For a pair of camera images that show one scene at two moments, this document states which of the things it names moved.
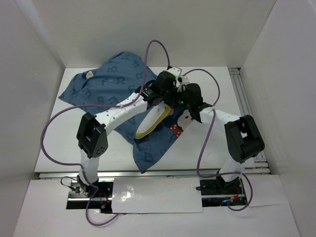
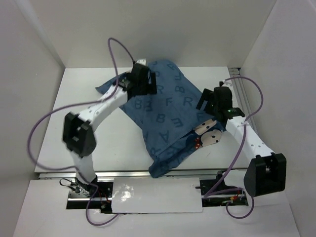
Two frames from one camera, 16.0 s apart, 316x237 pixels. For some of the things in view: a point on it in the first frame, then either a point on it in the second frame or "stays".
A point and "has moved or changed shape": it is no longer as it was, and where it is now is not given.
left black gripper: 172,87 to 150,88
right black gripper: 184,90 to 206,96
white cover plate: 156,195 stays
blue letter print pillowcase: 117,81 has moved or changed shape
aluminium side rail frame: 261,166 stays
